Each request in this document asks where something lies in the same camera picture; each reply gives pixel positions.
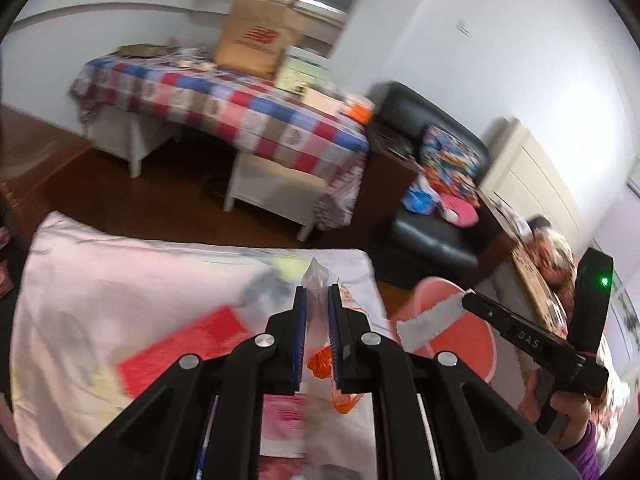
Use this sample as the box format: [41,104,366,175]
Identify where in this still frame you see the orange clear snack wrapper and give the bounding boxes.
[300,258,364,415]

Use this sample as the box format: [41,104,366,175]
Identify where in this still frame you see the red medicine box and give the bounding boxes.
[117,306,252,398]

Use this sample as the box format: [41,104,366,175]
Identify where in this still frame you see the pink white paper bag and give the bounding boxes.
[260,393,306,458]

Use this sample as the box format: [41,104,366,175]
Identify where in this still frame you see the white torn wrapper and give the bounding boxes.
[396,292,469,352]

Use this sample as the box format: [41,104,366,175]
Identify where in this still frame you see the pink plastic trash bucket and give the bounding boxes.
[390,278,497,382]

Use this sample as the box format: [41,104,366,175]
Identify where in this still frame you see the person's right hand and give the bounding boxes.
[518,370,591,451]

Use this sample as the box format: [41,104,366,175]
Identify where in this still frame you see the black leather armchair right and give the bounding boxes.
[368,81,491,288]

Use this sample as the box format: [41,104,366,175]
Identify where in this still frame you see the floral quilt bed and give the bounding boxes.
[491,204,632,461]

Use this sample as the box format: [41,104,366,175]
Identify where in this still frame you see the white low table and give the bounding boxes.
[82,106,326,242]

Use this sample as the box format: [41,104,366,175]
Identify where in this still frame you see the blue plastic package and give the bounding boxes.
[401,182,440,216]

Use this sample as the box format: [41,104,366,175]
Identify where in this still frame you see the wooden armrest cabinet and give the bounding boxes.
[319,119,421,252]

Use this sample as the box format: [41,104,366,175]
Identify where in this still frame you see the pink dotted cushion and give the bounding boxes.
[439,194,480,228]

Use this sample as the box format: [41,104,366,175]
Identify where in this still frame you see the colourful patterned cushion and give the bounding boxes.
[420,125,480,208]

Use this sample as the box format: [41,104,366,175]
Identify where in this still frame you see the cream cabinet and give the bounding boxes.
[480,118,587,255]

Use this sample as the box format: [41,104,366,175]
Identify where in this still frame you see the orange box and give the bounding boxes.
[343,96,375,125]

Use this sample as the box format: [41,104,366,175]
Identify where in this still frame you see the pink floral table cloth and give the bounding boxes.
[10,212,390,479]

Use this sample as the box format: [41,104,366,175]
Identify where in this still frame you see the checkered tablecloth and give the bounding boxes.
[70,54,369,231]

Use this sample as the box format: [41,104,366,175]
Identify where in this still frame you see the white plastic tray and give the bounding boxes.
[302,86,345,116]

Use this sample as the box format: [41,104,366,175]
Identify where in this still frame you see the green white box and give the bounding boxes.
[274,46,330,96]

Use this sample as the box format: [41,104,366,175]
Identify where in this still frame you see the brown New Balance paper bag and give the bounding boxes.
[214,0,310,79]

